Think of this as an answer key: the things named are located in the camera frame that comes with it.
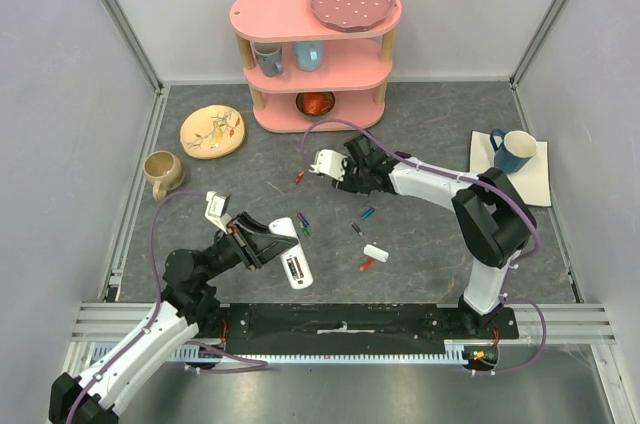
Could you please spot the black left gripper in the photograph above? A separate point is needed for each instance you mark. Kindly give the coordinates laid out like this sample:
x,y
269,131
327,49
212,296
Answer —
x,y
264,246

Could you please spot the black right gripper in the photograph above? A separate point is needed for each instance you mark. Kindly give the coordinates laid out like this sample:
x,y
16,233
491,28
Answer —
x,y
353,172

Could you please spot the white remote control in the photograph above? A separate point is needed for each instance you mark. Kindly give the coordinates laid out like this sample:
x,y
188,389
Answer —
x,y
294,261

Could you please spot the white battery cover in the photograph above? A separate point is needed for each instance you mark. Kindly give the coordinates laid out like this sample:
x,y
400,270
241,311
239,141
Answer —
x,y
375,253

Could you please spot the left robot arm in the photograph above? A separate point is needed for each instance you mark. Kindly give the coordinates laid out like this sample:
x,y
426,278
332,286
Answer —
x,y
187,306

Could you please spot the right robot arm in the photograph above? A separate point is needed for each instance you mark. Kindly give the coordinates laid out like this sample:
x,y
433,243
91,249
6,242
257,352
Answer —
x,y
494,221

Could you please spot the blue battery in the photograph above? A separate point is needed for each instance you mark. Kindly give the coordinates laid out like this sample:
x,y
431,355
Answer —
x,y
367,213

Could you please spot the green battery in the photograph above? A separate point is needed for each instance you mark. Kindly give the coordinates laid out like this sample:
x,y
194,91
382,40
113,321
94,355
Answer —
x,y
305,230

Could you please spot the black battery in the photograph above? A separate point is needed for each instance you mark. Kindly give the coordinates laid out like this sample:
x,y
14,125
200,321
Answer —
x,y
357,229

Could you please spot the red battery far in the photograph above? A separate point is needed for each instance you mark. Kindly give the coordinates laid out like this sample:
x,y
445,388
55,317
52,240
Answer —
x,y
299,177

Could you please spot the dark bowl on shelf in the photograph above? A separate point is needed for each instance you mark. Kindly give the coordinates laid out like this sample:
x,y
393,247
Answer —
x,y
298,102

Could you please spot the red mug in bowl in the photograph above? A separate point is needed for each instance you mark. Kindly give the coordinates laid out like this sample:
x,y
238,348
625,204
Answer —
x,y
315,104

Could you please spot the red orange battery near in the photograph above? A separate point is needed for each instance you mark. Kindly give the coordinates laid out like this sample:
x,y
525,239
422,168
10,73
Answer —
x,y
364,266

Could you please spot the yellow floral plate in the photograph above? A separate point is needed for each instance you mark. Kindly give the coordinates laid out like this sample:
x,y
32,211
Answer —
x,y
212,132

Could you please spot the beige mug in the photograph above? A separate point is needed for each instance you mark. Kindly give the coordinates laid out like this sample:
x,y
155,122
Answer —
x,y
164,171

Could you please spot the pink three-tier shelf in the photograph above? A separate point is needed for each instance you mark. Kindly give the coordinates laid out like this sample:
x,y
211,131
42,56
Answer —
x,y
356,66

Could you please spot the light blue mug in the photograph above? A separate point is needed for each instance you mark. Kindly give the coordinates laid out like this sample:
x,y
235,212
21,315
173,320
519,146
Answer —
x,y
308,55

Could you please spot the dark blue mug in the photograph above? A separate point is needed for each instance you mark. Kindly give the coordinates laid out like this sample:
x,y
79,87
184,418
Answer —
x,y
512,150

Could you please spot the grey mug on shelf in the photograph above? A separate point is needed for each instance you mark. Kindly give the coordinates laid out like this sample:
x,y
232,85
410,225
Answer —
x,y
269,58

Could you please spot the white square plate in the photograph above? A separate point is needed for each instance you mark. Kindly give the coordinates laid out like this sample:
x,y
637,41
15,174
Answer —
x,y
531,181

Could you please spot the pink dotted plate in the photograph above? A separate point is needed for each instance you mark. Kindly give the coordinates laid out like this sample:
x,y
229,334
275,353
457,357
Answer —
x,y
352,15

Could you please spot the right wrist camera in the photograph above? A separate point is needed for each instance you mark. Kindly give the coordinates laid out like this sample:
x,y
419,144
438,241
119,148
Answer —
x,y
329,163

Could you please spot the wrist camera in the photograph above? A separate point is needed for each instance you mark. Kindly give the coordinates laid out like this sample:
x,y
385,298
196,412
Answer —
x,y
216,210
329,163

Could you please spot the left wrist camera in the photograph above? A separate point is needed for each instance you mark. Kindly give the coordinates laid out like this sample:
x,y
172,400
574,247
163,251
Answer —
x,y
216,210

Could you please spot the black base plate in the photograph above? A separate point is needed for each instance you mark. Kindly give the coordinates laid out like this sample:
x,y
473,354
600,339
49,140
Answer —
x,y
262,328

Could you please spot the white cable duct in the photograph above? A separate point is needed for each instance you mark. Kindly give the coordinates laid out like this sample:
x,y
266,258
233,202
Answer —
x,y
453,354

